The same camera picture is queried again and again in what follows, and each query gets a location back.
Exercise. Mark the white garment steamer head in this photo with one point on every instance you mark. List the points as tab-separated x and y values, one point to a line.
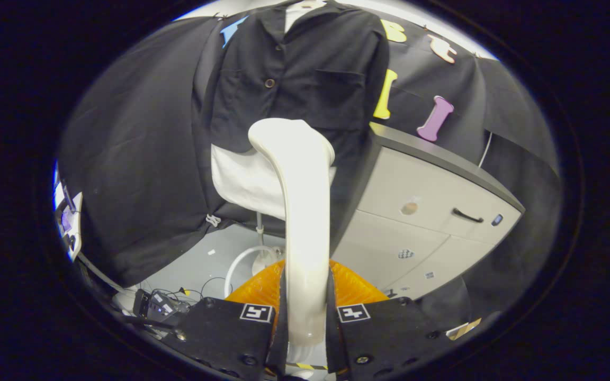
305	211

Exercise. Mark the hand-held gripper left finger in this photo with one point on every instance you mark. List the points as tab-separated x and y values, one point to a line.
225	333

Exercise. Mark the black suit jacket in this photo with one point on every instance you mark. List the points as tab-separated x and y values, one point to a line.
294	69

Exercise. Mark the white steamer base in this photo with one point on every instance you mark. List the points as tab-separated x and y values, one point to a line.
265	262

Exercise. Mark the grey cabinet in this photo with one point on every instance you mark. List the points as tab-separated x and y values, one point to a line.
389	238

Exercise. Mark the black backdrop cloth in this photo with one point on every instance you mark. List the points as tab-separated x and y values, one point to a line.
141	159

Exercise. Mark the white shirt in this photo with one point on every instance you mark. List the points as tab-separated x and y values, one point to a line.
241	180

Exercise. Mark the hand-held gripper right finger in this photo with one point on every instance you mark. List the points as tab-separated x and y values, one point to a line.
384	333

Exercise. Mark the steamer stand pole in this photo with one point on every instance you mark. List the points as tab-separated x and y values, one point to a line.
259	230

